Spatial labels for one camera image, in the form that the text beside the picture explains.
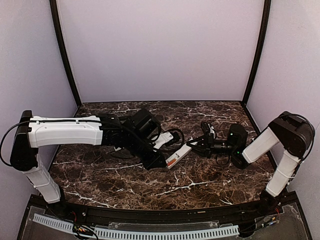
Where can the right black frame post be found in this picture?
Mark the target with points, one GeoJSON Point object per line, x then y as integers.
{"type": "Point", "coordinates": [258, 50]}

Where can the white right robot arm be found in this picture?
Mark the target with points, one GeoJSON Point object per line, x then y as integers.
{"type": "Point", "coordinates": [293, 131]}

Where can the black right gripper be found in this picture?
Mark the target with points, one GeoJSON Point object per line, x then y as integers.
{"type": "Point", "coordinates": [207, 145]}

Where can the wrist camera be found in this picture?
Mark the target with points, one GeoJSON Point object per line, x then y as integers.
{"type": "Point", "coordinates": [209, 134]}
{"type": "Point", "coordinates": [166, 138]}

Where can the grey slotted cable duct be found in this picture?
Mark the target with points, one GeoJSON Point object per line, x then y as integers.
{"type": "Point", "coordinates": [119, 231]}

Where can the black front table rail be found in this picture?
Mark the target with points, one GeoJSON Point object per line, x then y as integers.
{"type": "Point", "coordinates": [103, 215]}

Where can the left black frame post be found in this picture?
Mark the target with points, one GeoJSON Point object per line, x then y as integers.
{"type": "Point", "coordinates": [63, 51]}

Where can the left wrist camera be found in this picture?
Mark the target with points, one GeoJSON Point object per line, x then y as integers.
{"type": "Point", "coordinates": [166, 138]}

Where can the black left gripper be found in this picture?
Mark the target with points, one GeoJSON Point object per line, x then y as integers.
{"type": "Point", "coordinates": [149, 157]}

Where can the black frame post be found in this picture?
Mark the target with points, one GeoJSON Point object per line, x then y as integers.
{"type": "Point", "coordinates": [258, 50]}
{"type": "Point", "coordinates": [63, 51]}

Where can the orange AAA battery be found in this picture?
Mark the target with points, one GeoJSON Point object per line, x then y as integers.
{"type": "Point", "coordinates": [171, 161]}

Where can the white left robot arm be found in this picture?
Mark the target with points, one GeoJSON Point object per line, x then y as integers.
{"type": "Point", "coordinates": [140, 134]}

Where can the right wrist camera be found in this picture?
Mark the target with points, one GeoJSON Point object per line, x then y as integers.
{"type": "Point", "coordinates": [209, 134]}

